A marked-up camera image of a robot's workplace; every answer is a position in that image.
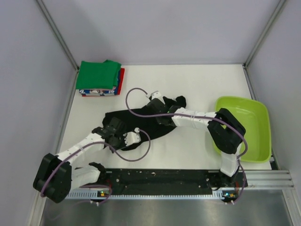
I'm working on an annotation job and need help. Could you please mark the purple cable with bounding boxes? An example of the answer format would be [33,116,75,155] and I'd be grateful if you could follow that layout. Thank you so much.
[126,88,248,163]
[40,128,151,203]

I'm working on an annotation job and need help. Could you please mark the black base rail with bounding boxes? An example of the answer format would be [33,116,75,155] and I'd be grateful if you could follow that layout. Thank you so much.
[103,168,226,195]

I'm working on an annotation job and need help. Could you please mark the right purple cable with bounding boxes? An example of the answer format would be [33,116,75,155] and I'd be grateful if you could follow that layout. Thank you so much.
[126,88,248,163]

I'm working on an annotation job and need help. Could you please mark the aluminium frame post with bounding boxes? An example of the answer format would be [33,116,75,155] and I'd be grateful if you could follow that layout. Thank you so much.
[35,0,79,71]
[243,0,288,69]

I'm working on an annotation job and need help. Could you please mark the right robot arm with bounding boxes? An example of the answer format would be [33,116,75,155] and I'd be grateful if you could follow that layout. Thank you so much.
[147,96,248,187]

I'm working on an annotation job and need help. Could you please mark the grey slotted cable duct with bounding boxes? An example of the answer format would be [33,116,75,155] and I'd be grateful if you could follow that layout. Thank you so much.
[65,189,236,200]

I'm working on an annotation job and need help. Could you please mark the blue printed folded t-shirt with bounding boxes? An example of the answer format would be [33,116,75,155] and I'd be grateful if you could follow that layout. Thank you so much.
[79,70,123,97]

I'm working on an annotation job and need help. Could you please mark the black t-shirt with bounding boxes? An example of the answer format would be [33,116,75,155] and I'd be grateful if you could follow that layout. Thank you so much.
[102,96,187,151]

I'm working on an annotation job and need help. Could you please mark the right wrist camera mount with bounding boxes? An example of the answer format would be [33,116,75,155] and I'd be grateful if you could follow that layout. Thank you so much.
[146,91,164,103]

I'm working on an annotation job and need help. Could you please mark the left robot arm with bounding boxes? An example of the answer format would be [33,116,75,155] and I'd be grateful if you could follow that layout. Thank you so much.
[33,117,127,203]

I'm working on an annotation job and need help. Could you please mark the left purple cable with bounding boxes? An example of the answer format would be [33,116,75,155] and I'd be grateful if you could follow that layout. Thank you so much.
[40,128,151,203]

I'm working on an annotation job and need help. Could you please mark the left aluminium frame post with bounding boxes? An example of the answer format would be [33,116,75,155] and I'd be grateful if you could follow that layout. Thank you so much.
[35,0,79,71]

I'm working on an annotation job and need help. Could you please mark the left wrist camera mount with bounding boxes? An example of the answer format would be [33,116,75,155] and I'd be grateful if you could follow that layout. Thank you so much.
[124,128,141,146]

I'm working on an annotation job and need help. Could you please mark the green folded t-shirt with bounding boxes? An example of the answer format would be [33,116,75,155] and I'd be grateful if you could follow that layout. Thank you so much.
[76,60,121,89]

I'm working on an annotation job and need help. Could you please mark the right aluminium frame post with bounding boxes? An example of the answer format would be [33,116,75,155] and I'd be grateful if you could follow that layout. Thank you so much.
[243,0,288,69]

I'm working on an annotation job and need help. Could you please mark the red folded t-shirt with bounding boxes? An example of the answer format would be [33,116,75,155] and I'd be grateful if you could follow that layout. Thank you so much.
[81,68,126,98]

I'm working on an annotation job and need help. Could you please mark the lime green plastic bin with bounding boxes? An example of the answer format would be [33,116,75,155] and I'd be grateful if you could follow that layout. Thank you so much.
[215,96,271,163]

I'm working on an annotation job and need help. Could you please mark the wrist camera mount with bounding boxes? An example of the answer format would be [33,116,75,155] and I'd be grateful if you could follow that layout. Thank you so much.
[124,128,141,146]
[146,91,164,103]

